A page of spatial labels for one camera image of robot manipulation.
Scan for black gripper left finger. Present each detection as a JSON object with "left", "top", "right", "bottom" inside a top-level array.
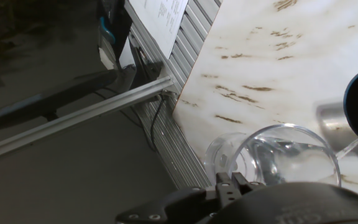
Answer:
[{"left": 115, "top": 185, "right": 220, "bottom": 224}]

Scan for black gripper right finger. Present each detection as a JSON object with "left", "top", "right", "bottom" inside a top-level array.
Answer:
[{"left": 215, "top": 171, "right": 264, "bottom": 208}]

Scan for clear glass mug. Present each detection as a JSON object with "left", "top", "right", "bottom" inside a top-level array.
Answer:
[{"left": 203, "top": 123, "right": 342, "bottom": 187}]

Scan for white marble pattern board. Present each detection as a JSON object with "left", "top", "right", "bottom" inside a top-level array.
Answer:
[{"left": 172, "top": 0, "right": 358, "bottom": 200}]

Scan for black computer monitor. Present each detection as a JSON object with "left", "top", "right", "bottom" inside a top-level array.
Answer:
[{"left": 0, "top": 70, "right": 118, "bottom": 134}]

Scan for white printed paper sheets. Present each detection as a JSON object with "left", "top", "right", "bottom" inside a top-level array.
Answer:
[{"left": 128, "top": 0, "right": 189, "bottom": 59}]

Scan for black monitor cable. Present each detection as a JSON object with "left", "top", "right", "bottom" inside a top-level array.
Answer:
[{"left": 149, "top": 95, "right": 168, "bottom": 152}]

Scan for aluminium frame post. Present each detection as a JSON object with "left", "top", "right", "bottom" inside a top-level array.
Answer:
[{"left": 0, "top": 76, "right": 175, "bottom": 165}]

